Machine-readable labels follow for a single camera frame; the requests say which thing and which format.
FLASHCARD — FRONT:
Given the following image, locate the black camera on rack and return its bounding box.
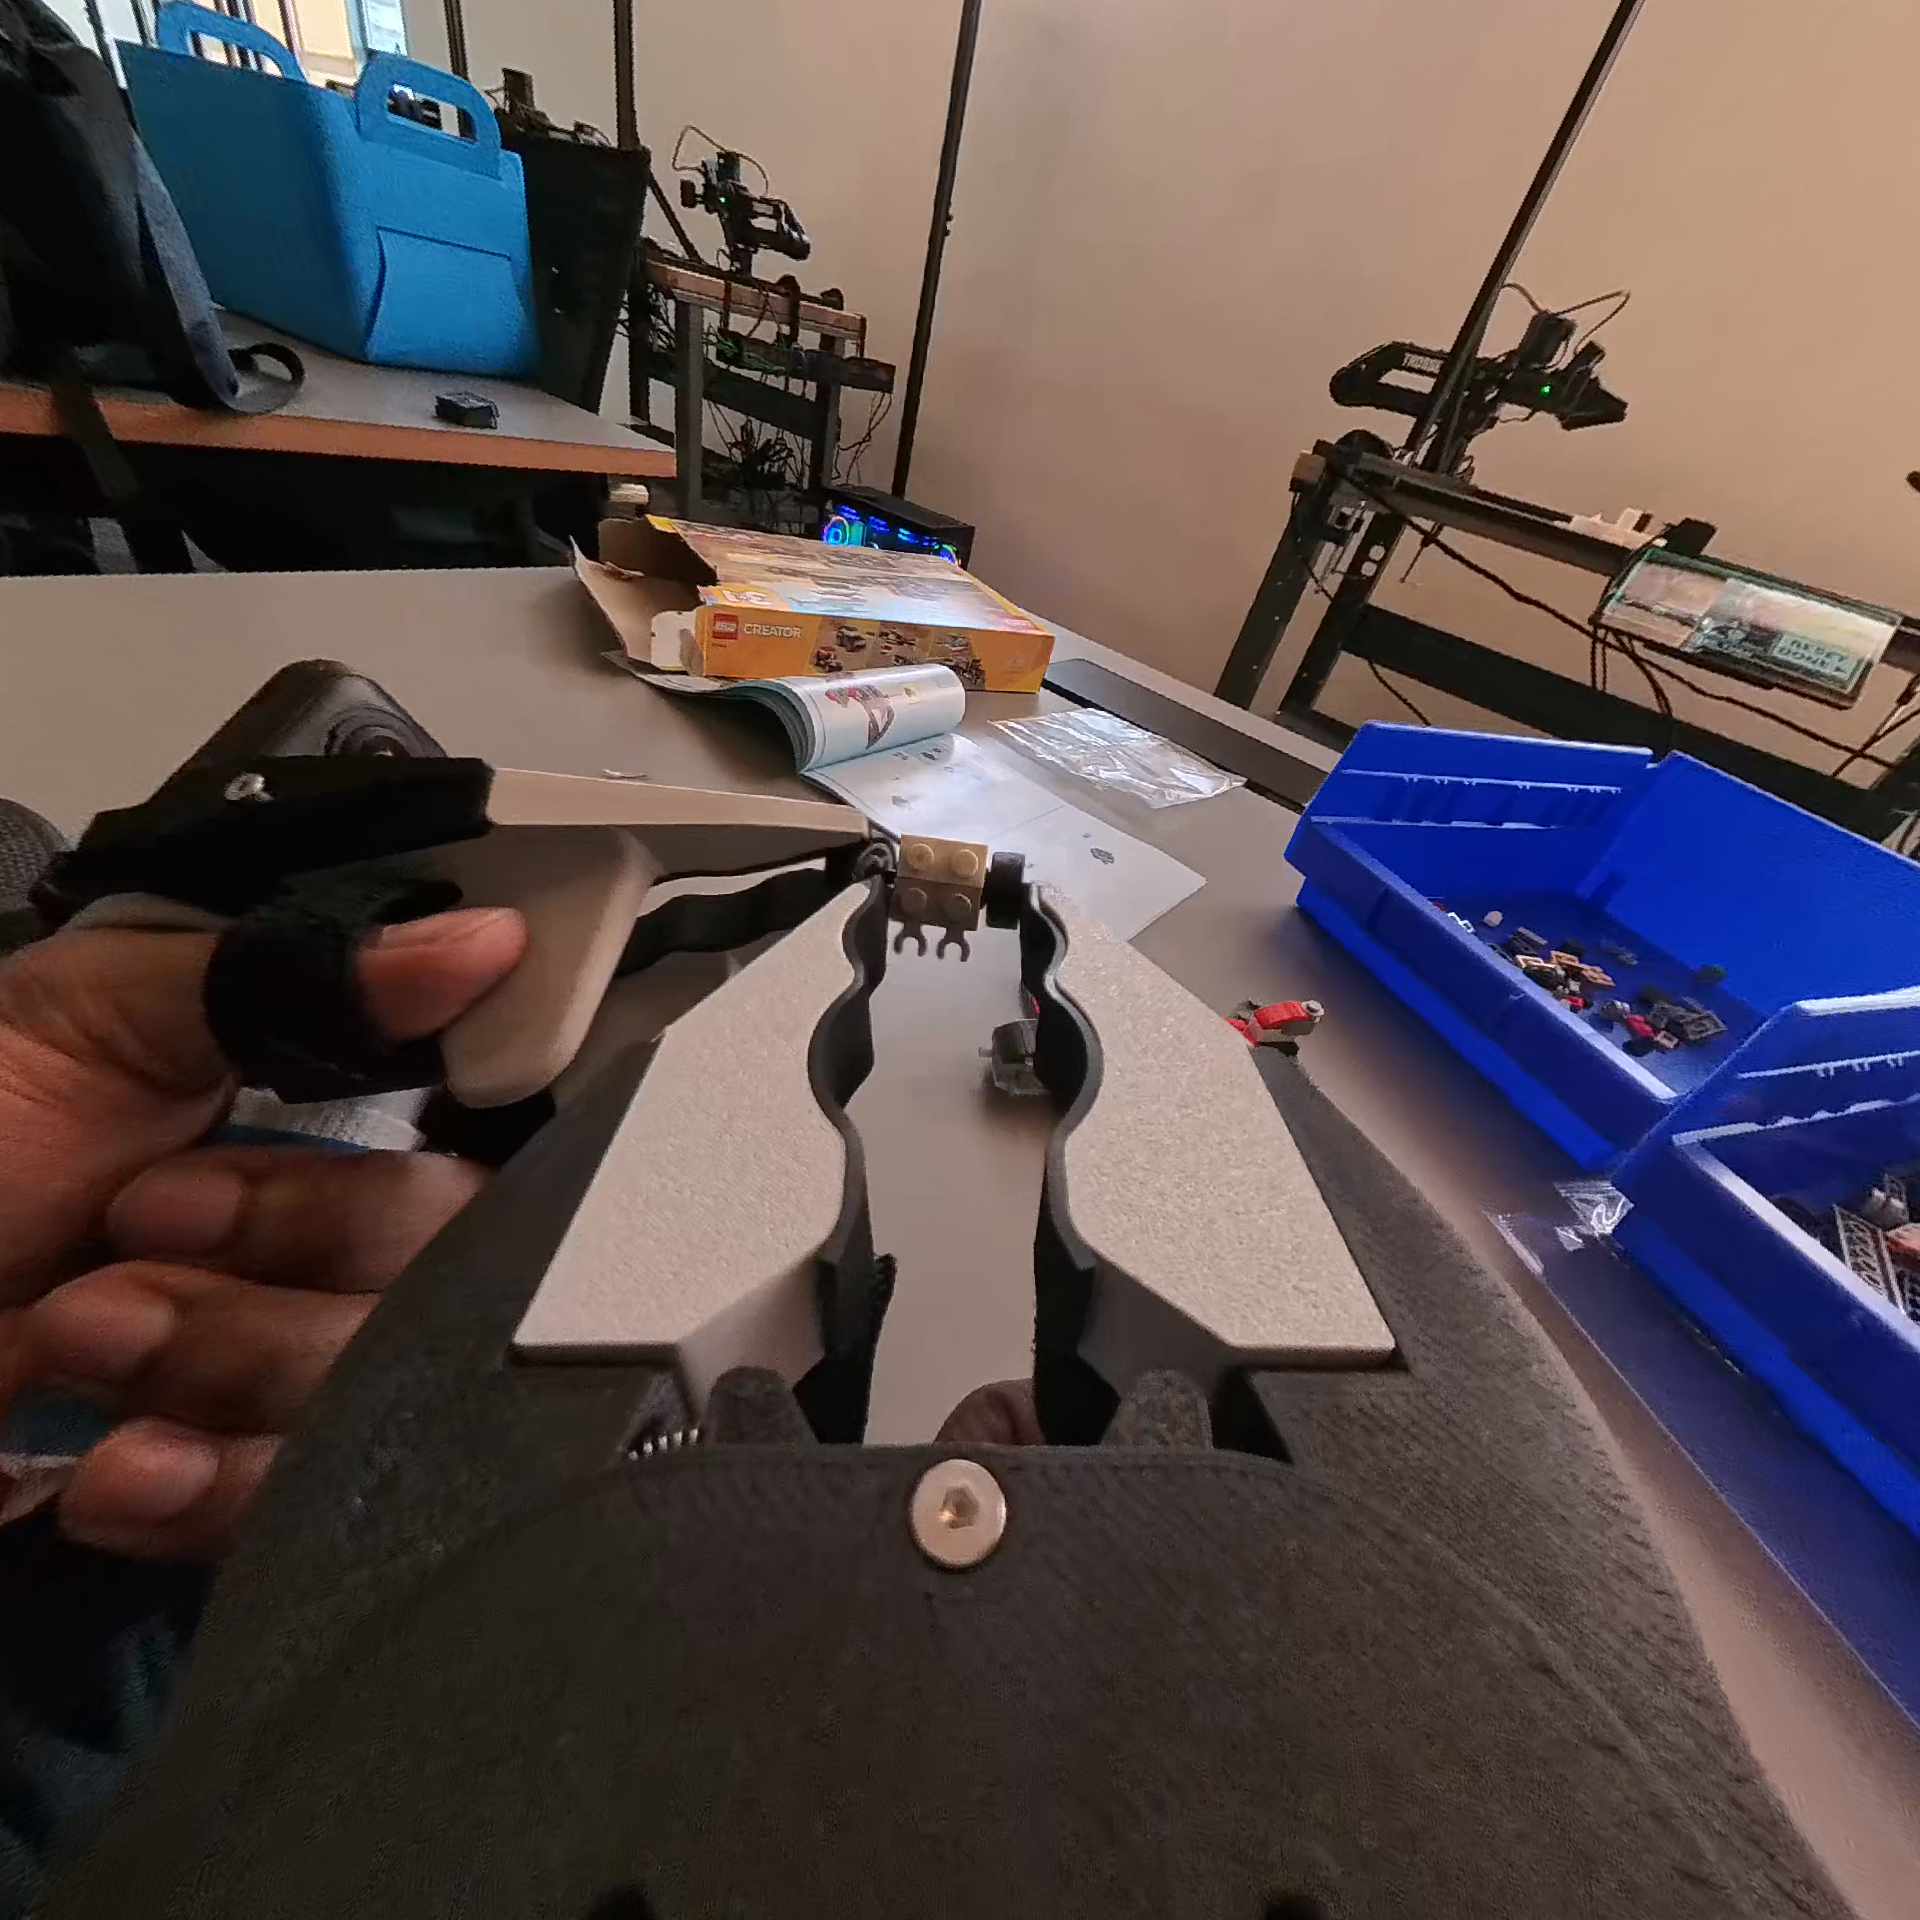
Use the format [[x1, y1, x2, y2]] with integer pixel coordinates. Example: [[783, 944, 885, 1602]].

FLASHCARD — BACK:
[[675, 128, 812, 275]]

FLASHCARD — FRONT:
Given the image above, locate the open instruction booklet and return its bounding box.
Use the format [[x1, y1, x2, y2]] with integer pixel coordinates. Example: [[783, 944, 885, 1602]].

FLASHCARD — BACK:
[[607, 662, 1209, 944]]

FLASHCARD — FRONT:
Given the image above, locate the sparse pile of toy bricks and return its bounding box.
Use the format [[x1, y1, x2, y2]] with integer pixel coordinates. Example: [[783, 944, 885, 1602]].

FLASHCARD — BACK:
[[1430, 901, 1735, 1059]]

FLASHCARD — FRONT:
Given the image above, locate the person's left hand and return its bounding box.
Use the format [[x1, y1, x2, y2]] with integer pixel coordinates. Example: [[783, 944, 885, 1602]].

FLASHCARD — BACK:
[[0, 909, 529, 1566]]

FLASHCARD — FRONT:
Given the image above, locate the black stand pole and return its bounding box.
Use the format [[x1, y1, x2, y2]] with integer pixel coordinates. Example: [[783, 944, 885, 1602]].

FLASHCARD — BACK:
[[892, 0, 988, 496], [1440, 0, 1648, 467]]

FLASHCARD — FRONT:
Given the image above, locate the black metal frame rig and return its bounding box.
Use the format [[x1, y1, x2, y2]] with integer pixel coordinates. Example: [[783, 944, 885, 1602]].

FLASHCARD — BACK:
[[1215, 434, 1920, 842]]

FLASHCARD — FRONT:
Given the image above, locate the person's blue jacket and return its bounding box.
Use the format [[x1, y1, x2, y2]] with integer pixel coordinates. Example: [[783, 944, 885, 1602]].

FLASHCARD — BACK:
[[0, 1552, 213, 1920]]

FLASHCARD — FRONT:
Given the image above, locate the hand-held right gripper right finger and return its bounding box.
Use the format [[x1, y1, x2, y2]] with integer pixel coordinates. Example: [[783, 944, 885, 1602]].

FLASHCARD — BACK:
[[1013, 893, 1397, 1413]]

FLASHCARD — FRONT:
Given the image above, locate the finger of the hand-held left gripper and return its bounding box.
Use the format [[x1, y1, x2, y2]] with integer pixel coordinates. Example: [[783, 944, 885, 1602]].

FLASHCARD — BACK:
[[492, 768, 899, 883], [627, 862, 876, 981]]

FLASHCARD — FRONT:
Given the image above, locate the black camera on frame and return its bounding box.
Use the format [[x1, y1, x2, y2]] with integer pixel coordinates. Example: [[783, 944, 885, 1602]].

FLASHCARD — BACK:
[[1333, 307, 1629, 437]]

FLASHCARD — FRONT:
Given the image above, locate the clear plastic bag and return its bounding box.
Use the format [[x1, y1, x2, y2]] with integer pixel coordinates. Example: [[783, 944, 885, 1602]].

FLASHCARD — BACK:
[[990, 710, 1247, 813], [1493, 1178, 1636, 1255]]

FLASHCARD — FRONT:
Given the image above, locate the wooden edged side table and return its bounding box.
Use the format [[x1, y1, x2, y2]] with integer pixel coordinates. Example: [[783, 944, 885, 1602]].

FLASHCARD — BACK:
[[0, 307, 681, 482]]

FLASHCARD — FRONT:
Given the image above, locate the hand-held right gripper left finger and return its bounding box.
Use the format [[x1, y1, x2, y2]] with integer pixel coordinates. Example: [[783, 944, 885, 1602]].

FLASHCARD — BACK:
[[513, 885, 888, 1391]]

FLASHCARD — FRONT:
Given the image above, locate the blue plastic storage bin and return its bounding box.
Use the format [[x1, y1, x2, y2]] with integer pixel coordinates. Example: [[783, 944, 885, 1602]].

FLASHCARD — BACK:
[[1284, 721, 1920, 1173], [1611, 984, 1920, 1539]]

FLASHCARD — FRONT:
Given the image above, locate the yellow cardboard toy box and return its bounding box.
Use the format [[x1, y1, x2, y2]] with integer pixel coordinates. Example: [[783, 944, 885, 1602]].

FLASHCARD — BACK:
[[574, 514, 1055, 697]]

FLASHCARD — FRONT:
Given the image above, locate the black equipment rack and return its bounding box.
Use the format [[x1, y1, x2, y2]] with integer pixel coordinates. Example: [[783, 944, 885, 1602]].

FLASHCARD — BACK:
[[641, 247, 899, 520]]

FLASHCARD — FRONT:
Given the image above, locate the grey desk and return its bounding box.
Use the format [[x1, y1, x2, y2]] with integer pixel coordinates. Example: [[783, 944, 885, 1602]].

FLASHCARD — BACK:
[[0, 562, 1920, 1743]]

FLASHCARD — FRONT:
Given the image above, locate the small flat screen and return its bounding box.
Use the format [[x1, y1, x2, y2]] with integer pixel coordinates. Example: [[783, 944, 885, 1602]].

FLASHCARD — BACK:
[[1592, 546, 1903, 706]]

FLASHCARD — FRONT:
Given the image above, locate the dense pile of toy bricks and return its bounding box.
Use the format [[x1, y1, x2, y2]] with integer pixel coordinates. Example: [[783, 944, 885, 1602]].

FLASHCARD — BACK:
[[1776, 1170, 1920, 1328]]

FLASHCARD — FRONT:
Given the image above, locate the blue felt bag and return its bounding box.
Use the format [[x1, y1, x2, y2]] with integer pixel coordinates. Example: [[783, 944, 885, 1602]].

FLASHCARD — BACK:
[[117, 0, 544, 379]]

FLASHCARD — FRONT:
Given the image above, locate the dark backpack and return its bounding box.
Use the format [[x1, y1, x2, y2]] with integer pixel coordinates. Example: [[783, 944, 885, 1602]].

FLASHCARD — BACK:
[[0, 0, 305, 496]]

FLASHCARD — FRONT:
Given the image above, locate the computer with coloured lights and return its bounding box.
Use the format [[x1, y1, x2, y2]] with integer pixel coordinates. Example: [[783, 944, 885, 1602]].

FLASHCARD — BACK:
[[816, 482, 975, 569]]

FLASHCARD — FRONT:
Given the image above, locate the grey toy brick wheel assembly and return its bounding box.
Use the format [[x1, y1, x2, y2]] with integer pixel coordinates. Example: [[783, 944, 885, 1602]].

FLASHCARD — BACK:
[[856, 832, 1037, 963]]

